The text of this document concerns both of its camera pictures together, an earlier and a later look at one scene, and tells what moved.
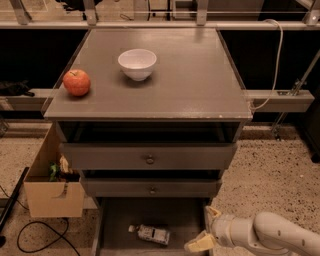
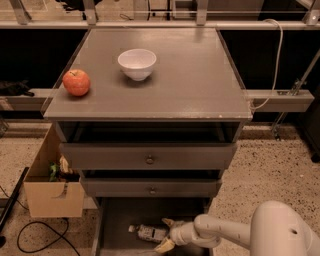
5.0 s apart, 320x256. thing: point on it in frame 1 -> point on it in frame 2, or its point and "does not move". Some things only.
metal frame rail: [158, 25] does not move
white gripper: [220, 227] -> [180, 233]
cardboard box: [52, 199] does not move
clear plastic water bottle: [151, 233] does not move
